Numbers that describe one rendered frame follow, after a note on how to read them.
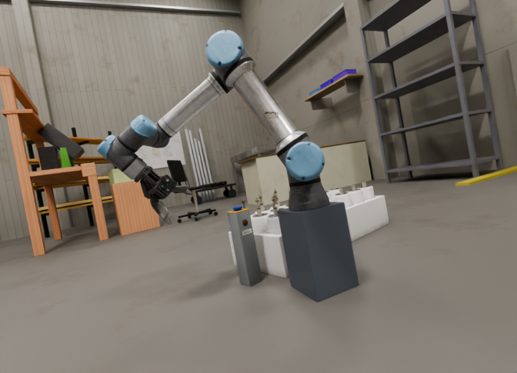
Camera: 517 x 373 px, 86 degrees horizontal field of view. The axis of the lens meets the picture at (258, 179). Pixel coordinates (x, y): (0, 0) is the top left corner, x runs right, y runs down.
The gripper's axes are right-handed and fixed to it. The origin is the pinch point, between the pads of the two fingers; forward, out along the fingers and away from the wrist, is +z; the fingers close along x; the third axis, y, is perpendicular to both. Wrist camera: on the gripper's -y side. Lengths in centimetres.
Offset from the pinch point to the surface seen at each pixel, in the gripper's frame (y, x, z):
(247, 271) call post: 3.1, -4.1, 36.8
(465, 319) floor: 72, -7, 57
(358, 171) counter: -127, 306, 239
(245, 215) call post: 6.7, 12.6, 21.9
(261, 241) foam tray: 1.5, 11.6, 37.9
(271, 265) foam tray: 4.2, 4.4, 46.5
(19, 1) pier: -619, 418, -443
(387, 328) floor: 58, -15, 47
